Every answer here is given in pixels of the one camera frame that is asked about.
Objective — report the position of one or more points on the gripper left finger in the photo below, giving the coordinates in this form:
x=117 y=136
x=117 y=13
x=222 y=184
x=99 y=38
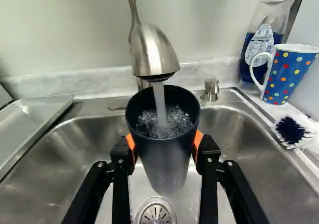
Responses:
x=119 y=184

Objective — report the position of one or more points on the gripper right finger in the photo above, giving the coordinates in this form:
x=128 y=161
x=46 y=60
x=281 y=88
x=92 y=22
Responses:
x=209 y=184

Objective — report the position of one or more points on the dark blue plastic cup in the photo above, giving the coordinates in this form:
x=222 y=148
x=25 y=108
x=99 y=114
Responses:
x=163 y=144

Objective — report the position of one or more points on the stainless steel tray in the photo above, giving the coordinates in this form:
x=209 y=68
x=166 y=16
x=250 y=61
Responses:
x=27 y=124

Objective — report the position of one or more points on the stainless steel sink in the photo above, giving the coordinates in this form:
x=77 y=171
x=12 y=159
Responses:
x=49 y=164

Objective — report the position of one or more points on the steel soap dispenser pump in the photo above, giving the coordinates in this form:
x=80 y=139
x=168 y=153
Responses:
x=209 y=89

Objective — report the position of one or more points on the blue white dish brush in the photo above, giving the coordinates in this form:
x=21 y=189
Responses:
x=294 y=133

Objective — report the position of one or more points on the grey kitchen counter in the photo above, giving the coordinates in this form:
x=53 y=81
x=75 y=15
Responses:
x=87 y=80

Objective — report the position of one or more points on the blue polka dot mug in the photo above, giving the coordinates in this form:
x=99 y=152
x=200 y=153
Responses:
x=286 y=74

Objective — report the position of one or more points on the brushed steel kitchen tap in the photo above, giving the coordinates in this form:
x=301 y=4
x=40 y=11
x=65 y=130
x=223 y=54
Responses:
x=149 y=44

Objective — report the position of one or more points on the blue dish soap bottle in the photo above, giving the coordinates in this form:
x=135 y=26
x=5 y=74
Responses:
x=261 y=42

